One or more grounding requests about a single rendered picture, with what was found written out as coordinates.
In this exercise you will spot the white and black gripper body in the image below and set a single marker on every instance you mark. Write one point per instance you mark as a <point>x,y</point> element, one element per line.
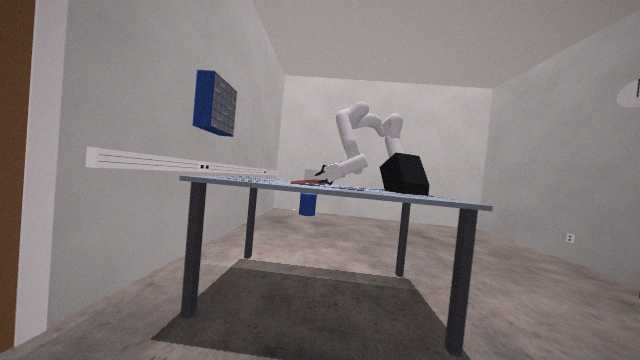
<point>333,172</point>

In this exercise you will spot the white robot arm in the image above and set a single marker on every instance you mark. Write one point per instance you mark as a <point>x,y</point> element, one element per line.
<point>356,116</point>

